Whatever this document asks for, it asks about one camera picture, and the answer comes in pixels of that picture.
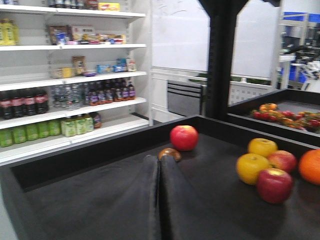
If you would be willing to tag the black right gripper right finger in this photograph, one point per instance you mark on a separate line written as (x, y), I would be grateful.
(183, 215)

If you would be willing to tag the white store shelving unit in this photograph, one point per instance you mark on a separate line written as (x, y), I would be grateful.
(71, 75)

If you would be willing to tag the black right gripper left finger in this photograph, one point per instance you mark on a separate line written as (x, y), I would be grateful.
(116, 201)

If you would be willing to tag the black wooden fruit display stand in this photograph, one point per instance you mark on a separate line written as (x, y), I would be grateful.
(209, 168)

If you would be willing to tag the bright red apple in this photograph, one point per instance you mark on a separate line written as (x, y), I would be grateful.
(184, 137)

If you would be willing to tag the small brown round fruit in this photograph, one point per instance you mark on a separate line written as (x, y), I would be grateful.
(170, 152)

